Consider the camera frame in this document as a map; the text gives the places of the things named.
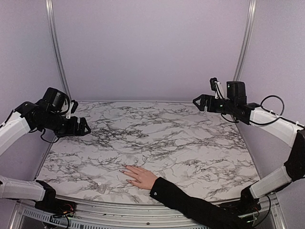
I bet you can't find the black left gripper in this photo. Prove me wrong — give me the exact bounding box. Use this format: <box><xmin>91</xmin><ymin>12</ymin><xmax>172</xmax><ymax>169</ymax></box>
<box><xmin>39</xmin><ymin>111</ymin><xmax>91</xmax><ymax>138</ymax></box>

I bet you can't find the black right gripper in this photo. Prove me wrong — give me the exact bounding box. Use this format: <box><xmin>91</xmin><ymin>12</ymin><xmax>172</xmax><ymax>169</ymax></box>
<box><xmin>193</xmin><ymin>94</ymin><xmax>236</xmax><ymax>115</ymax></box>

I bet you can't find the person's bare hand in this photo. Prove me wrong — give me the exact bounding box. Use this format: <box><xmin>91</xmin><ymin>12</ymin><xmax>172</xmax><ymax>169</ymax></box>
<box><xmin>119</xmin><ymin>165</ymin><xmax>158</xmax><ymax>190</ymax></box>

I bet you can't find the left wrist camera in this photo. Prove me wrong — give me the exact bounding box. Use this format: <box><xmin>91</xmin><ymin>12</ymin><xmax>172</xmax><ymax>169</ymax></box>
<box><xmin>65</xmin><ymin>100</ymin><xmax>78</xmax><ymax>119</ymax></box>

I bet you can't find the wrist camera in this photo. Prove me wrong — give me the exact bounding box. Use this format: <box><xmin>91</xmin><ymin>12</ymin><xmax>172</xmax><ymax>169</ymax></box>
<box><xmin>65</xmin><ymin>100</ymin><xmax>78</xmax><ymax>119</ymax></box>
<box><xmin>210</xmin><ymin>77</ymin><xmax>224</xmax><ymax>99</ymax></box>

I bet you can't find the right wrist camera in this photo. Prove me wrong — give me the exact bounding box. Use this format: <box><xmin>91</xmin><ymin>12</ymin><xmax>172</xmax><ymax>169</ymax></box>
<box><xmin>210</xmin><ymin>77</ymin><xmax>224</xmax><ymax>99</ymax></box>

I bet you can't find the black sleeved forearm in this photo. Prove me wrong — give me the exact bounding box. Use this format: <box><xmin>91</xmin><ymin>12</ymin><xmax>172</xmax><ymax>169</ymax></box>
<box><xmin>150</xmin><ymin>177</ymin><xmax>253</xmax><ymax>229</ymax></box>

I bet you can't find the right aluminium frame post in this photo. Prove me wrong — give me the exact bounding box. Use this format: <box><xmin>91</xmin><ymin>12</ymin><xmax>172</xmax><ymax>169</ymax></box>
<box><xmin>233</xmin><ymin>0</ymin><xmax>257</xmax><ymax>81</ymax></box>

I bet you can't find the front aluminium rail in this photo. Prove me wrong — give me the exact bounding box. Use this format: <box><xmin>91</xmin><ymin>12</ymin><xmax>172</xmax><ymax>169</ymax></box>
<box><xmin>9</xmin><ymin>194</ymin><xmax>282</xmax><ymax>229</ymax></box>

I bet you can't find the left aluminium frame post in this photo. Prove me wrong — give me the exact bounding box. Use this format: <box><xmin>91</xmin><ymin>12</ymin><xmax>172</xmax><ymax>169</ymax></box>
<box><xmin>45</xmin><ymin>0</ymin><xmax>71</xmax><ymax>98</ymax></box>

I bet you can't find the aluminium frame post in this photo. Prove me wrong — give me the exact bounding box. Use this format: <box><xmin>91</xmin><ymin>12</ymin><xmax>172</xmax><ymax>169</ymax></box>
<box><xmin>45</xmin><ymin>0</ymin><xmax>71</xmax><ymax>98</ymax></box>
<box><xmin>233</xmin><ymin>0</ymin><xmax>257</xmax><ymax>81</ymax></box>

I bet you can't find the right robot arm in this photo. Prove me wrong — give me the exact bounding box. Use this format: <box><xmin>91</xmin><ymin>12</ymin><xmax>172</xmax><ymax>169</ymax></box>
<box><xmin>193</xmin><ymin>78</ymin><xmax>305</xmax><ymax>214</ymax></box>

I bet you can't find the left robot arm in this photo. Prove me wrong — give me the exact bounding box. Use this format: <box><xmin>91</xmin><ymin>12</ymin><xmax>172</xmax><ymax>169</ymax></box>
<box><xmin>0</xmin><ymin>87</ymin><xmax>91</xmax><ymax>212</ymax></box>

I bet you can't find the clear nail polish bottle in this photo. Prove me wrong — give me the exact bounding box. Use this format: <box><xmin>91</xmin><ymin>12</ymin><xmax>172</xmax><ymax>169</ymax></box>
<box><xmin>97</xmin><ymin>182</ymin><xmax>107</xmax><ymax>194</ymax></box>

